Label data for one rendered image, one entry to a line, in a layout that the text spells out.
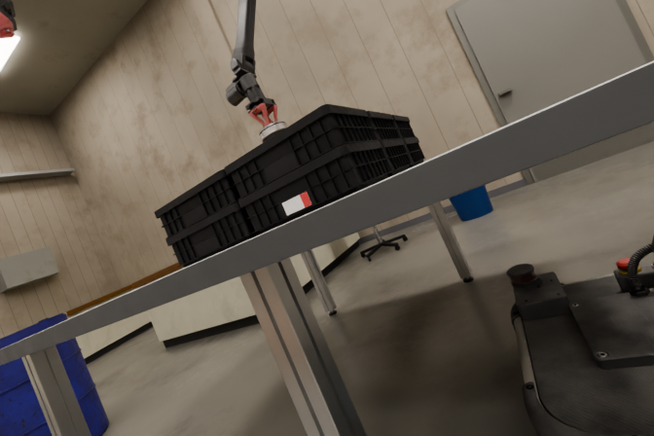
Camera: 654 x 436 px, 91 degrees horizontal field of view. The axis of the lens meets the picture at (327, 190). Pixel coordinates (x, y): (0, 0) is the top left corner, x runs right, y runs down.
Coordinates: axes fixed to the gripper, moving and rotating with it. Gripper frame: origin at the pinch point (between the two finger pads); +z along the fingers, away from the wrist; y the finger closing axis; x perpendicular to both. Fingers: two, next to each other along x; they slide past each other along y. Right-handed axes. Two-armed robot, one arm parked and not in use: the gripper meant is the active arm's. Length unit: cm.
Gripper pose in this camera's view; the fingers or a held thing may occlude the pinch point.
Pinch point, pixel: (271, 125)
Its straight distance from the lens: 117.8
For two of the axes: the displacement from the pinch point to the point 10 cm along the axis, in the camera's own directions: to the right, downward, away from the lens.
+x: 7.7, -4.6, -4.5
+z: 4.8, 8.8, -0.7
